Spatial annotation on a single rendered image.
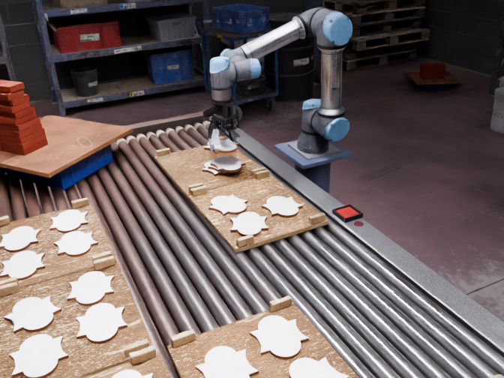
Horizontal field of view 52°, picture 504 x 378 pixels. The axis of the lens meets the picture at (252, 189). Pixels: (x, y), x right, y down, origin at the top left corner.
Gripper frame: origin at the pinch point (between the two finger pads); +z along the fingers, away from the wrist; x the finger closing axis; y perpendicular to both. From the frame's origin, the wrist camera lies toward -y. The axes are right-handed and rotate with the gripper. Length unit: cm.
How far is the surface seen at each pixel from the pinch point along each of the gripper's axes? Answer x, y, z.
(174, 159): -9.3, -23.0, 10.3
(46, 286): -84, 27, 10
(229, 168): -2.5, 6.9, 6.8
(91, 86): 110, -396, 80
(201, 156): 0.9, -17.3, 10.3
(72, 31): 101, -394, 19
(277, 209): -8.2, 41.0, 9.1
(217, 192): -14.3, 14.4, 10.3
